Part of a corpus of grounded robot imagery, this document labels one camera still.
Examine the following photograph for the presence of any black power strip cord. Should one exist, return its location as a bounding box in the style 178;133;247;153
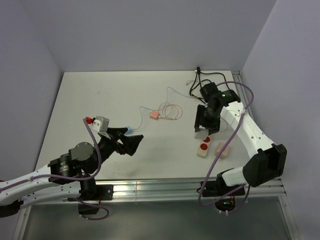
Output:
188;66;232;101

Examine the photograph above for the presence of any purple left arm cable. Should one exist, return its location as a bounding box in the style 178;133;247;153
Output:
0;118;110;222

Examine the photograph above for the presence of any beige red power strip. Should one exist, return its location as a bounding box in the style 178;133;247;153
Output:
196;135;213;158

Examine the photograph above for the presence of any pink cube socket adapter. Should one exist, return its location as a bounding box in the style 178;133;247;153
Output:
214;142;231;160

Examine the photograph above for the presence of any white charger plug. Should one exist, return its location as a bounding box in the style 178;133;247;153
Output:
194;128;209;140

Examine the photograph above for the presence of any aluminium front rail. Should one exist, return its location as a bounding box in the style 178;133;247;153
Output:
96;177;287;203

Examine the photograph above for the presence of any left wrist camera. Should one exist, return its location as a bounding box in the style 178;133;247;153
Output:
84;116;110;134

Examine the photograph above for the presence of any light blue charging cable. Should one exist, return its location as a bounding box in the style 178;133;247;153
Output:
131;86;193;133

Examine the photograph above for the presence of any aluminium rail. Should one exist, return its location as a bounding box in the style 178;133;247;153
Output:
96;177;287;203
231;70;301;240

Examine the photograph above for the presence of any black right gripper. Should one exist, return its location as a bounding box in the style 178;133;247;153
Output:
194;104;221;136

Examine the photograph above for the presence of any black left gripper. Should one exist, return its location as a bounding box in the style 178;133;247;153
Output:
88;127;144;173

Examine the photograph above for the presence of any blue charger plug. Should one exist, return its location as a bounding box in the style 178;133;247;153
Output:
125;126;133;135

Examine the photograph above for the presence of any pink charging cable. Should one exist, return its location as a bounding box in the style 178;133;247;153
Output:
156;101;184;120

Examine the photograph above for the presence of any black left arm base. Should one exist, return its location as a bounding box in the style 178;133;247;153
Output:
67;184;114;221

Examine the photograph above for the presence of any aluminium right side rail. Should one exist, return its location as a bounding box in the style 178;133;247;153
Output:
231;70;301;240

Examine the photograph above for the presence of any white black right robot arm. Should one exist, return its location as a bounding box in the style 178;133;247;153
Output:
194;82;287;195

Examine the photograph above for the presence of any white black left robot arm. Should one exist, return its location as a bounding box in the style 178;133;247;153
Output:
0;128;144;218

